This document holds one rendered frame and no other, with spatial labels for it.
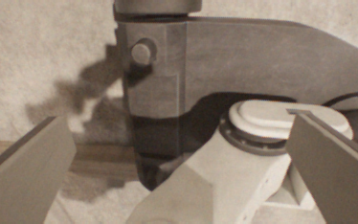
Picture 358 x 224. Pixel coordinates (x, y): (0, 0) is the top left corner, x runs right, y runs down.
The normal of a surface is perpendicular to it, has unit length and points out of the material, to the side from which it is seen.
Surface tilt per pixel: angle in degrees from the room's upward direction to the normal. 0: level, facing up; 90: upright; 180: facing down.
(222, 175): 90
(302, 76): 0
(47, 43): 0
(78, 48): 0
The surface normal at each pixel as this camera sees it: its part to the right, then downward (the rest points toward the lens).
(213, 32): -0.17, 0.50
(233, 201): 0.00, -0.86
